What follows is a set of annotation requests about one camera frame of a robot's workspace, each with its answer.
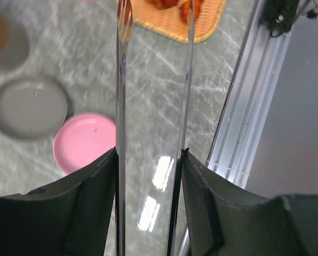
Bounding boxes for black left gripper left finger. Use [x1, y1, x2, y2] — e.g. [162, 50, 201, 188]
[0, 149, 116, 255]

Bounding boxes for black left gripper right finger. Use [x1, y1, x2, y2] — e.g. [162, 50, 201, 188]
[181, 150, 318, 255]

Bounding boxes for orange chicken wing piece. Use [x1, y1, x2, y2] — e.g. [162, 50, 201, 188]
[179, 0, 203, 24]

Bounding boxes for metal serving tongs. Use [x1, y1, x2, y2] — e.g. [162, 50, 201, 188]
[115, 1, 195, 255]

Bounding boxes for red food piece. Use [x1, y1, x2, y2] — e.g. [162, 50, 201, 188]
[147, 0, 179, 10]

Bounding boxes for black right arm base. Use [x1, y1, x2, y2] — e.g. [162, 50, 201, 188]
[260, 0, 318, 38]

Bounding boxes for pink round lid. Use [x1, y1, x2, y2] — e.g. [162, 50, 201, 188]
[53, 113, 116, 174]

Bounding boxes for grey round lid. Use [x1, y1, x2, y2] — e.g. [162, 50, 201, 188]
[0, 76, 68, 140]

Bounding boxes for grey cylindrical canister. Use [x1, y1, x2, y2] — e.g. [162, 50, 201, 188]
[0, 13, 30, 73]

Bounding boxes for woven bamboo tray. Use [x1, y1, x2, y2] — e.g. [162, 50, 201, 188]
[131, 1, 226, 44]

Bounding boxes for aluminium front rail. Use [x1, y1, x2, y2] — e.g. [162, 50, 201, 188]
[179, 0, 301, 256]

